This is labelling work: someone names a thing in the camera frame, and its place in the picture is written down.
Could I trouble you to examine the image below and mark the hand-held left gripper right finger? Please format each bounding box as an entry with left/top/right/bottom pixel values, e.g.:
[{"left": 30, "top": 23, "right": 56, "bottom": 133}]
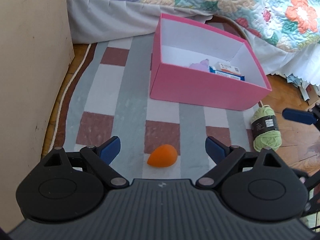
[{"left": 195, "top": 136, "right": 284, "bottom": 190}]

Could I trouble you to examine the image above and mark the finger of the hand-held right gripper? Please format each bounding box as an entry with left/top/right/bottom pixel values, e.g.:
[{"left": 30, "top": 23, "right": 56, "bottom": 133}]
[{"left": 282, "top": 102, "right": 320, "bottom": 132}]

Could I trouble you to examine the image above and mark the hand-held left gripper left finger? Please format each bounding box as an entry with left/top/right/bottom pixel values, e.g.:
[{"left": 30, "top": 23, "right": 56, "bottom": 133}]
[{"left": 41, "top": 136, "right": 129, "bottom": 189}]

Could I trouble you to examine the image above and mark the green yarn ball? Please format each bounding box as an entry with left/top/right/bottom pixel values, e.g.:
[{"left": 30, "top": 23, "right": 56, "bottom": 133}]
[{"left": 250, "top": 104, "right": 282, "bottom": 152}]

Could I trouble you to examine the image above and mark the orange makeup sponge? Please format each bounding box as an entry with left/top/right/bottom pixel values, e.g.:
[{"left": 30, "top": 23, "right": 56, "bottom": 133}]
[{"left": 147, "top": 144, "right": 178, "bottom": 167}]

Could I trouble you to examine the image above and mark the pink cardboard box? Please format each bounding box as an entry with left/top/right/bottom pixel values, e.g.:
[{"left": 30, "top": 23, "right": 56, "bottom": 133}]
[{"left": 149, "top": 12, "right": 272, "bottom": 111}]

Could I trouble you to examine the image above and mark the blue wet wipes pack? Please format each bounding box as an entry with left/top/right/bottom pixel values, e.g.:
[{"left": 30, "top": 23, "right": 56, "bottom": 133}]
[{"left": 208, "top": 65, "right": 246, "bottom": 81}]

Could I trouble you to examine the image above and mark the clear floss pick box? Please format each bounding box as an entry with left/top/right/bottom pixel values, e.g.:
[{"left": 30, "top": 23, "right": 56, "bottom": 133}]
[{"left": 215, "top": 61, "right": 243, "bottom": 77}]

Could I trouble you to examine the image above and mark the purple plush toy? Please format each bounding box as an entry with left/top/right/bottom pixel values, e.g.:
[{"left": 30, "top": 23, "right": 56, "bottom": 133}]
[{"left": 189, "top": 59, "right": 210, "bottom": 72}]

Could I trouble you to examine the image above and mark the striped checked rug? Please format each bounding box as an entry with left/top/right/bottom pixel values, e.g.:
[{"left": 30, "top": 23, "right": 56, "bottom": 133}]
[{"left": 41, "top": 15, "right": 283, "bottom": 180}]

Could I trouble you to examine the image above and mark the cream cabinet panel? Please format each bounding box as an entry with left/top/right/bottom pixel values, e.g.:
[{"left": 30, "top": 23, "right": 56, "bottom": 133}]
[{"left": 0, "top": 0, "right": 75, "bottom": 230}]

